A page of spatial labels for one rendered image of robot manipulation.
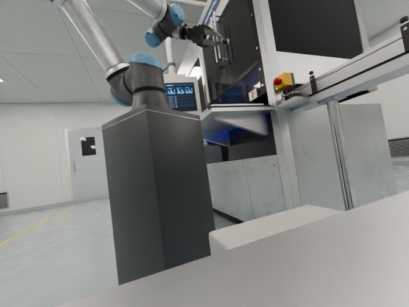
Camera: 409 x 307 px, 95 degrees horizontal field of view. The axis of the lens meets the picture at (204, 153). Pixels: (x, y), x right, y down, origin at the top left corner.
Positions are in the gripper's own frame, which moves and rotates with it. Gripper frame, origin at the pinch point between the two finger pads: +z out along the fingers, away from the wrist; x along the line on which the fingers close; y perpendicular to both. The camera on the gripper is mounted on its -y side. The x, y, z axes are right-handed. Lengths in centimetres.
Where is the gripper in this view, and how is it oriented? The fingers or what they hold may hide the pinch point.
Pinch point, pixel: (218, 39)
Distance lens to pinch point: 105.9
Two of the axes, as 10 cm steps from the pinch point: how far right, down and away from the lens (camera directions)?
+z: 9.3, 3.1, -1.8
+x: -1.5, 7.9, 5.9
